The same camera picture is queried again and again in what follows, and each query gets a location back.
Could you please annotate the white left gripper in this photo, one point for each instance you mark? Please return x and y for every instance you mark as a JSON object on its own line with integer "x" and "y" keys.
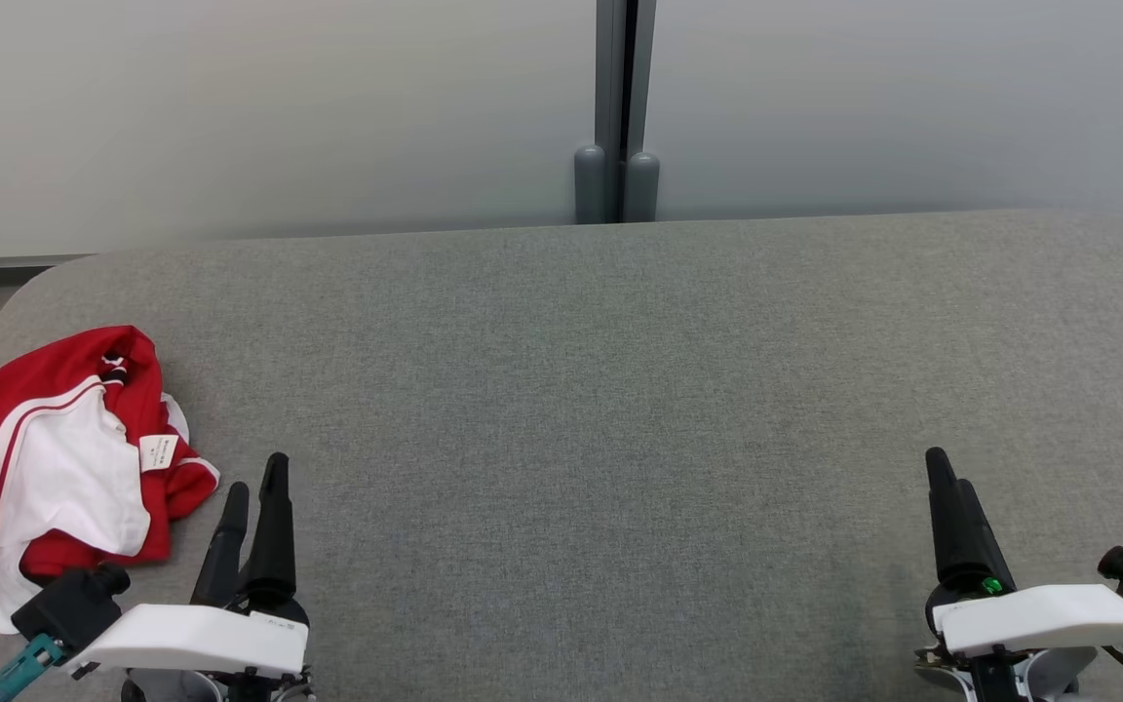
{"x": 201, "y": 639}

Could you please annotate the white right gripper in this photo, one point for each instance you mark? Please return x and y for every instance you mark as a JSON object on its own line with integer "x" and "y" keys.
{"x": 1039, "y": 616}

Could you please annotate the red and white sports garment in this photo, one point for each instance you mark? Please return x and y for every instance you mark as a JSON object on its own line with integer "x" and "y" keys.
{"x": 64, "y": 375}

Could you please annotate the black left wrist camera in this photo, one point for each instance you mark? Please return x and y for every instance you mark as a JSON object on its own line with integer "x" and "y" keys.
{"x": 69, "y": 606}

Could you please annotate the grey partition frame post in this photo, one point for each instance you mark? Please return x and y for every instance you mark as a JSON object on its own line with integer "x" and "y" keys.
{"x": 646, "y": 78}
{"x": 609, "y": 78}

